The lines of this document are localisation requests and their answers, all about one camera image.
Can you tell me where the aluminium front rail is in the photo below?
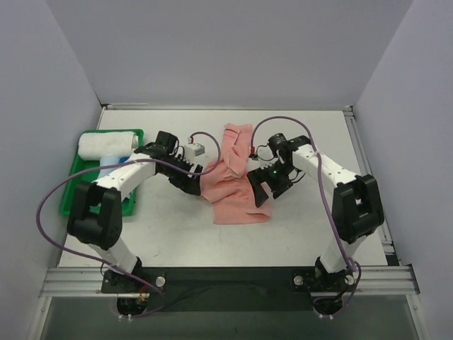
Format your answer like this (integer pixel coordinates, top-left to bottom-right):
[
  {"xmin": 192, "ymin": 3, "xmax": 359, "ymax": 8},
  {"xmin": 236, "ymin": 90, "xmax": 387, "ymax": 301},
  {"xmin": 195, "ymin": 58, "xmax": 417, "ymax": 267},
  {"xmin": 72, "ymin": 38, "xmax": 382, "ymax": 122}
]
[{"xmin": 40, "ymin": 266, "xmax": 420, "ymax": 298}]

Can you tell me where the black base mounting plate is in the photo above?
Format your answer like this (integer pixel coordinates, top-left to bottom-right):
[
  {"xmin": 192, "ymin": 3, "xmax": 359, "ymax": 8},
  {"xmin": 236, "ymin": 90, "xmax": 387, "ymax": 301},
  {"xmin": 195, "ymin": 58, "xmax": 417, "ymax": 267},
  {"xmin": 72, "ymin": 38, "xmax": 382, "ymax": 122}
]
[{"xmin": 101, "ymin": 266, "xmax": 357, "ymax": 317}]

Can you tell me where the rolled white towel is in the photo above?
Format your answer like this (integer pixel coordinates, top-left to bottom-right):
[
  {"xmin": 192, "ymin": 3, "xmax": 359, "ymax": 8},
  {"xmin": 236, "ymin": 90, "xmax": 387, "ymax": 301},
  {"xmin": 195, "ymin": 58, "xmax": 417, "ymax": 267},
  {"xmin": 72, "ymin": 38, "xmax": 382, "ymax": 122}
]
[{"xmin": 77, "ymin": 131, "xmax": 139, "ymax": 161}]

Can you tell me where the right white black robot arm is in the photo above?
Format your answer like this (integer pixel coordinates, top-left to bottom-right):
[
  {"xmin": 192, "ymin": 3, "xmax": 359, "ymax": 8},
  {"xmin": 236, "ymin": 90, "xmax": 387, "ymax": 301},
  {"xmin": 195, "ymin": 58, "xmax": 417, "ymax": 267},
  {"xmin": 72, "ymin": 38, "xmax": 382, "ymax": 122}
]
[{"xmin": 247, "ymin": 133, "xmax": 384, "ymax": 290}]

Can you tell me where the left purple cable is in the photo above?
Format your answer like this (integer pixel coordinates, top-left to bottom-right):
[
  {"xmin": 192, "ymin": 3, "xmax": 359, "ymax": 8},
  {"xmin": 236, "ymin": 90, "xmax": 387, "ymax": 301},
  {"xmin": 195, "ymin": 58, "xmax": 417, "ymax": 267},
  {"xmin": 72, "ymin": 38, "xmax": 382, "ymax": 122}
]
[{"xmin": 36, "ymin": 132, "xmax": 223, "ymax": 318}]

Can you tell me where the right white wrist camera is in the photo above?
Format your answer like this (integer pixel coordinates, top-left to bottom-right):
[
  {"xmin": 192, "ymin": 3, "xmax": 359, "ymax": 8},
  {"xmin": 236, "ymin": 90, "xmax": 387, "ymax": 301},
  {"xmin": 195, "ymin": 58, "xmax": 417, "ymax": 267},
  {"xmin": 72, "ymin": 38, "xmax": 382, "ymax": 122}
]
[{"xmin": 257, "ymin": 154, "xmax": 279, "ymax": 169}]

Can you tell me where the pink towel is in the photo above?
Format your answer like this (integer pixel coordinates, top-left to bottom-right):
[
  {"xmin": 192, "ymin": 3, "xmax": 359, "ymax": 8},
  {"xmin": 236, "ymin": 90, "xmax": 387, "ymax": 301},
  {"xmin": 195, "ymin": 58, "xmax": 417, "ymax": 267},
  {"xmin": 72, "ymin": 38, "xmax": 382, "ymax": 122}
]
[{"xmin": 200, "ymin": 123, "xmax": 272, "ymax": 225}]

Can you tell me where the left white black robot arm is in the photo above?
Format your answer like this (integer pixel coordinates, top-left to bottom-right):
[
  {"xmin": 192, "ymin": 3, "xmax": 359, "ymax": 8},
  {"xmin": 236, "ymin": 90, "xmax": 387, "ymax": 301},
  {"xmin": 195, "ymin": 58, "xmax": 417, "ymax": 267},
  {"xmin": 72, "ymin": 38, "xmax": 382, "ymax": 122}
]
[{"xmin": 67, "ymin": 131, "xmax": 205, "ymax": 292}]

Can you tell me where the light blue towel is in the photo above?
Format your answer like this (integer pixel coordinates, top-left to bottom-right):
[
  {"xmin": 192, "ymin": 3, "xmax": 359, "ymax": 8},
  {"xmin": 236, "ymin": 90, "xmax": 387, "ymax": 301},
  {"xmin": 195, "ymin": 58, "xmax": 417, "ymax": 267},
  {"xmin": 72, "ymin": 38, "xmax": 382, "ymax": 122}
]
[{"xmin": 98, "ymin": 154, "xmax": 121, "ymax": 179}]

